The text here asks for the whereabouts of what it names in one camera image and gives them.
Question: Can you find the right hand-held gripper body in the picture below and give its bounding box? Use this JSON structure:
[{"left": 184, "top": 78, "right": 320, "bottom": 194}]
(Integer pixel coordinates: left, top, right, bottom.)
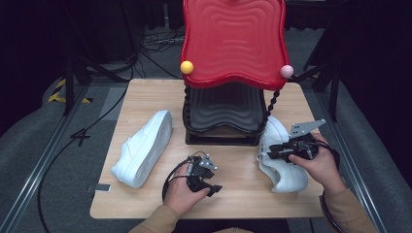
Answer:
[{"left": 281, "top": 118, "right": 326, "bottom": 160}]

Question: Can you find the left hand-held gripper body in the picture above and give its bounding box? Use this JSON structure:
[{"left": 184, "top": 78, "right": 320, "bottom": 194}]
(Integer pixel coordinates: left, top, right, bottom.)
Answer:
[{"left": 186, "top": 153, "right": 219, "bottom": 193}]

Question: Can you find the white sneaker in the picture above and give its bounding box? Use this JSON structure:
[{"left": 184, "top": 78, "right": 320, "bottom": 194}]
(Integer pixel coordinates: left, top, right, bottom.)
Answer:
[
  {"left": 110, "top": 110, "right": 173, "bottom": 189},
  {"left": 256, "top": 116, "right": 309, "bottom": 194}
]

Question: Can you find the red and black shoe rack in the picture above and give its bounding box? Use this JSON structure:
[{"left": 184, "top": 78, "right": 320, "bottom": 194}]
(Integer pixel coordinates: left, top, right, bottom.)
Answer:
[{"left": 180, "top": 0, "right": 295, "bottom": 148}]

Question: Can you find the person's left hand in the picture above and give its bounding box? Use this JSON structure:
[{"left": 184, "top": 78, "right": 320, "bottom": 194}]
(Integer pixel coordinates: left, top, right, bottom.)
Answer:
[{"left": 162, "top": 162, "right": 212, "bottom": 216}]

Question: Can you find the person's right hand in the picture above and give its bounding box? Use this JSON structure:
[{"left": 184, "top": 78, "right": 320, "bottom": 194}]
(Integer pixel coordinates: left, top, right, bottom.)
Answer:
[{"left": 288, "top": 132, "right": 348, "bottom": 195}]

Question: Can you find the black metal stand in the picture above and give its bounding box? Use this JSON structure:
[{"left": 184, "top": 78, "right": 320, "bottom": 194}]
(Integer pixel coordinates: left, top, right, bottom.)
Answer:
[
  {"left": 292, "top": 62, "right": 342, "bottom": 123},
  {"left": 61, "top": 52, "right": 131, "bottom": 117}
]

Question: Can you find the grey tape piece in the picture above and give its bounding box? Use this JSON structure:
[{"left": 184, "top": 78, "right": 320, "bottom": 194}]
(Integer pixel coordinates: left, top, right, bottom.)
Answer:
[{"left": 86, "top": 183, "right": 113, "bottom": 194}]

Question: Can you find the black floor tape mark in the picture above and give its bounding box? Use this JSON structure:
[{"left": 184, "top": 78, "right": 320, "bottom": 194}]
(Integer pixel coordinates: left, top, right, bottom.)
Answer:
[{"left": 70, "top": 128, "right": 92, "bottom": 148}]

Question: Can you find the yellow and black floor tape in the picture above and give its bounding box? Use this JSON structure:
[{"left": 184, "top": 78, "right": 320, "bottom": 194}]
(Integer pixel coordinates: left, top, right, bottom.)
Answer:
[{"left": 48, "top": 78, "right": 93, "bottom": 105}]

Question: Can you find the aluminium floor rail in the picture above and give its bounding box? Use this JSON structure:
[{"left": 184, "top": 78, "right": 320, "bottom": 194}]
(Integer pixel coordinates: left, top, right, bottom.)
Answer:
[
  {"left": 0, "top": 84, "right": 90, "bottom": 233},
  {"left": 315, "top": 91, "right": 390, "bottom": 233}
]

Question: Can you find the bundle of floor cables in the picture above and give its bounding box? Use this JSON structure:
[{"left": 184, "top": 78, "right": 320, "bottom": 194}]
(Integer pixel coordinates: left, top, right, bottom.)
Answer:
[{"left": 139, "top": 25, "right": 187, "bottom": 54}]

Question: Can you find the long black floor cable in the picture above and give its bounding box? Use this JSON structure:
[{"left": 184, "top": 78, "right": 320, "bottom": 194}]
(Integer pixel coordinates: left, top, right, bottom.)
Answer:
[{"left": 36, "top": 54, "right": 139, "bottom": 233}]

